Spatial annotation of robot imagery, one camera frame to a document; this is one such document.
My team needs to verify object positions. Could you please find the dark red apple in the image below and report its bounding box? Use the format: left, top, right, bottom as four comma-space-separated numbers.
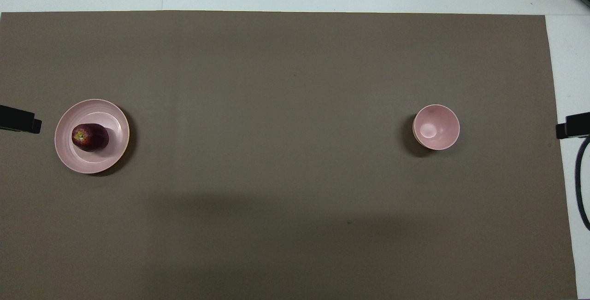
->
71, 124, 110, 152

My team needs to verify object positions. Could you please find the pink bowl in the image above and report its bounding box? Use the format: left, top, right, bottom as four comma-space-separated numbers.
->
413, 104, 460, 151

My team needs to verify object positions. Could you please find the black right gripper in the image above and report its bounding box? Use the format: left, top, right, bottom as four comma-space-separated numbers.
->
555, 112, 590, 140

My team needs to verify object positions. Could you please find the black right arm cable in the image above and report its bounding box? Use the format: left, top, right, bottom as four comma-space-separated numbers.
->
575, 136, 590, 231

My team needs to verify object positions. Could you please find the brown table mat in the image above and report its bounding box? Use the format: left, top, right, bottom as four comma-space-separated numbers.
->
0, 11, 578, 300

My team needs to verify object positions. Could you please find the pink plate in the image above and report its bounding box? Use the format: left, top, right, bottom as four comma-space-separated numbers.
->
54, 99, 130, 174

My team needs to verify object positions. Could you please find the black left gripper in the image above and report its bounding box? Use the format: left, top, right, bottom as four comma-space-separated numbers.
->
0, 105, 42, 134

